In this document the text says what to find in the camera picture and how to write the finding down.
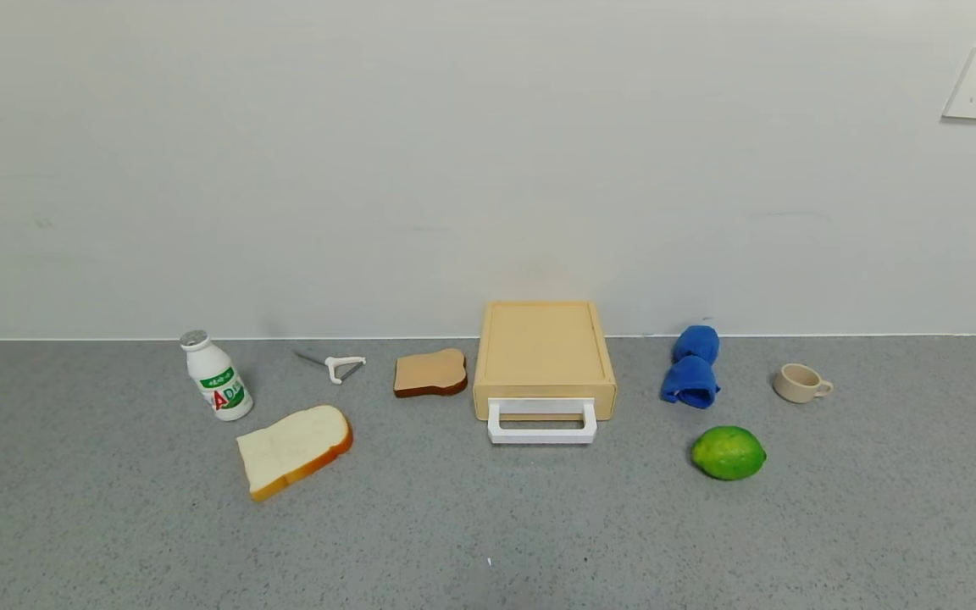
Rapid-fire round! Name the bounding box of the yellow drawer case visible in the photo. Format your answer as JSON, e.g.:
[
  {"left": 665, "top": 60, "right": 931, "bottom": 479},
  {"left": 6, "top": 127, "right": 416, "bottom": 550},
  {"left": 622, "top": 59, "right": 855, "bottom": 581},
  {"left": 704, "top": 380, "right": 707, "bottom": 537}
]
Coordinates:
[{"left": 473, "top": 301, "right": 618, "bottom": 422}]

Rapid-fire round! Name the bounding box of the brown toast slice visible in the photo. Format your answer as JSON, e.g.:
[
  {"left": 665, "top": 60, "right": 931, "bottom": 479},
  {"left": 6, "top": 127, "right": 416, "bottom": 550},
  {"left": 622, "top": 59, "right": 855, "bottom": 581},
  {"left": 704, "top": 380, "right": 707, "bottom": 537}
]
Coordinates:
[{"left": 393, "top": 347, "right": 469, "bottom": 399}]

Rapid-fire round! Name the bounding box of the white vegetable peeler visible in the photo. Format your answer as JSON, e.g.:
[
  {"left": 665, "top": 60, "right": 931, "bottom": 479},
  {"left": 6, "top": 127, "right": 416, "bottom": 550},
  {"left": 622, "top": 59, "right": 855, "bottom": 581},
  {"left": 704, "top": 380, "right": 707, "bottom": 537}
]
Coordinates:
[{"left": 294, "top": 350, "right": 367, "bottom": 385}]

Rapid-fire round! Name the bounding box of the blue cloth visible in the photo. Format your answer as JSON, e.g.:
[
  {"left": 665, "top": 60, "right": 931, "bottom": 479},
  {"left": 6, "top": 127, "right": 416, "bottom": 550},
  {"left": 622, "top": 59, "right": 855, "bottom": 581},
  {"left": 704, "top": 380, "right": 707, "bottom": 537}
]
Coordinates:
[{"left": 660, "top": 324, "right": 721, "bottom": 410}]

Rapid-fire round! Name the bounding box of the white bread slice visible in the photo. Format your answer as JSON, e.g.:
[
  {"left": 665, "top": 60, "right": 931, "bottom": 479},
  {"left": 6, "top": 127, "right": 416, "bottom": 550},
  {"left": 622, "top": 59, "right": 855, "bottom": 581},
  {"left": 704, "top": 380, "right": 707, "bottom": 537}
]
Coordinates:
[{"left": 236, "top": 404, "right": 354, "bottom": 502}]

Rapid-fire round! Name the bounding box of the green lime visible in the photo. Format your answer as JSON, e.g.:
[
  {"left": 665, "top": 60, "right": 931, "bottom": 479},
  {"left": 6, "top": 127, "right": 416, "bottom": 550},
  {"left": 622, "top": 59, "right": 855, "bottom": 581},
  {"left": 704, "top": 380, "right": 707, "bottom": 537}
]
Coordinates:
[{"left": 690, "top": 425, "right": 768, "bottom": 482}]

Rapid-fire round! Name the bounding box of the white milk drink bottle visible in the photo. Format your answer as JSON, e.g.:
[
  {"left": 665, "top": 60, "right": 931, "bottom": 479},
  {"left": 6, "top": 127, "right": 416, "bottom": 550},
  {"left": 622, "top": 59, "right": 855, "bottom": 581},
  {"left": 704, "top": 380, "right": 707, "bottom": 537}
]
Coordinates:
[{"left": 180, "top": 330, "right": 255, "bottom": 422}]

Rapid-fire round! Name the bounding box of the beige cup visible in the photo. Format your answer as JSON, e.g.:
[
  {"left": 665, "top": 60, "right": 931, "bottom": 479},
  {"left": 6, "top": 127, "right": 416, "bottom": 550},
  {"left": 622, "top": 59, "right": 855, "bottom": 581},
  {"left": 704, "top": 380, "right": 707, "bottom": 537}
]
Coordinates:
[{"left": 773, "top": 363, "right": 835, "bottom": 405}]

